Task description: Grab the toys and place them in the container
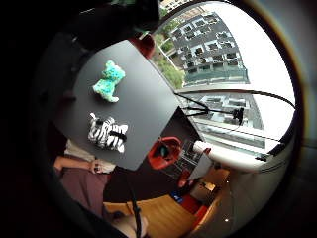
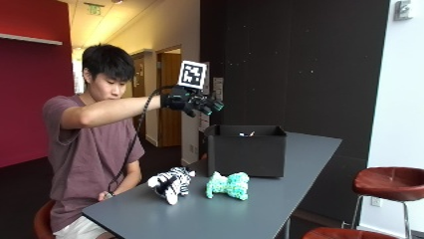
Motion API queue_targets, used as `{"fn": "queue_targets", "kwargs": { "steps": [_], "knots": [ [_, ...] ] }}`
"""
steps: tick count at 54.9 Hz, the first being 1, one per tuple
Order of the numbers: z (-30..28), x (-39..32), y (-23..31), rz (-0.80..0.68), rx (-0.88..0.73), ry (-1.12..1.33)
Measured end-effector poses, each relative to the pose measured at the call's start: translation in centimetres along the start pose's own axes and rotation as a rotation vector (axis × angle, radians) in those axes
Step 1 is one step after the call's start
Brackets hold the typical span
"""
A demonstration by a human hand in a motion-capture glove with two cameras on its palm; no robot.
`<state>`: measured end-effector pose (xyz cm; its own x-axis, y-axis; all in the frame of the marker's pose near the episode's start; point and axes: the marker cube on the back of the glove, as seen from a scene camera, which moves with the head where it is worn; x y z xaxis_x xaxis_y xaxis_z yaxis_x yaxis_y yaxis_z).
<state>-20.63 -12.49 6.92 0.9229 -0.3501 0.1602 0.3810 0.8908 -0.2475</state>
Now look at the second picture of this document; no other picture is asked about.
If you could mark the wooden door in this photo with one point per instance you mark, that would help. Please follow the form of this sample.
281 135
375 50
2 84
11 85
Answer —
171 99

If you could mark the white marker cube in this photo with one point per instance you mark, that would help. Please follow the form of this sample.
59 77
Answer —
193 74

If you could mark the small toy in box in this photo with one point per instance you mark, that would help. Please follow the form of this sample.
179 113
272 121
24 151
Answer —
246 134

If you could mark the black fabric box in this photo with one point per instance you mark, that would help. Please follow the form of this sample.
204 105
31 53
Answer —
246 151

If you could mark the zebra soft toy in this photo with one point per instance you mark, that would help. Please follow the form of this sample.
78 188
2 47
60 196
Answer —
173 182

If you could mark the green fluffy soft toy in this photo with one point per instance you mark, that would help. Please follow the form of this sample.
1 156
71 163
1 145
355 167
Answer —
228 186

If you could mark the the person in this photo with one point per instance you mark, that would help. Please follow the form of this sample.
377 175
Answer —
88 146

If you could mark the green exit sign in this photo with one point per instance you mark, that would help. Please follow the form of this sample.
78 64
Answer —
94 9

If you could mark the red bar stool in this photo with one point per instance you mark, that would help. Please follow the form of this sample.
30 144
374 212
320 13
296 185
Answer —
349 234
389 189

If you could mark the red chair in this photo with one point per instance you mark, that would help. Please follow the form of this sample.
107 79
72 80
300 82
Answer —
44 220

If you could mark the white wall shelf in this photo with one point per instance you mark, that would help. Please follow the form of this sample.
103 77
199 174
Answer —
30 39

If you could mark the white wall outlet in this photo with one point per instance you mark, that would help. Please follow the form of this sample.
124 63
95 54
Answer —
377 201

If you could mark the grey wall device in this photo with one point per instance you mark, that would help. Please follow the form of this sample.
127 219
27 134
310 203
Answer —
403 10

